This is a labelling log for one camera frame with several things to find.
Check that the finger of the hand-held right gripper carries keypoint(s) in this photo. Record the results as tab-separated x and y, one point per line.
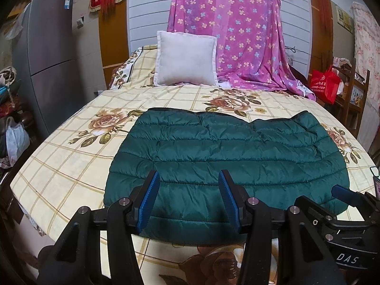
344	191

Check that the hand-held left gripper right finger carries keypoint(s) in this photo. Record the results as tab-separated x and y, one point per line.
228	199

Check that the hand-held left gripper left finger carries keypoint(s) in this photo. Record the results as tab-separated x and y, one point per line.
148	199

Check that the green quilted down jacket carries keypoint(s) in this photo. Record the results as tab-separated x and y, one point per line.
222	160

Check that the pile of clothes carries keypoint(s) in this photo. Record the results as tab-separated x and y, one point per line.
7	101

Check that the smartphone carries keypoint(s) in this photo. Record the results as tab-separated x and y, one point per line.
377	187

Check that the cream floral checked bedsheet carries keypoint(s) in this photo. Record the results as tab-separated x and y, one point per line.
59	166

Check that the wooden chair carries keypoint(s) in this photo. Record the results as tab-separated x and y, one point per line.
366	95

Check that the red shopping bag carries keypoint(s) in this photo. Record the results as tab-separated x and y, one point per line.
325	86

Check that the white plastic bag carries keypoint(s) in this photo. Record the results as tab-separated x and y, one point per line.
17	142

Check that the pale floral curtain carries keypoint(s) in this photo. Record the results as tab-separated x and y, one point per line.
366	50

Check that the white square pillow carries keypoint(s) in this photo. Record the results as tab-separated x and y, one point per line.
185	59

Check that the grey refrigerator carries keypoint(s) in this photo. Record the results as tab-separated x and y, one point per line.
53	65

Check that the pink floral sheet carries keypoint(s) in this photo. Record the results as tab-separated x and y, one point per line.
246	35

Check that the white slatted wooden headboard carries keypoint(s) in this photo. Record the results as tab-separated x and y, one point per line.
145	20

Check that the framed wall picture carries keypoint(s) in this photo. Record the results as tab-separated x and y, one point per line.
344	17

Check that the white wall switch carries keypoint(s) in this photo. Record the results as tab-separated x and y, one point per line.
80	23

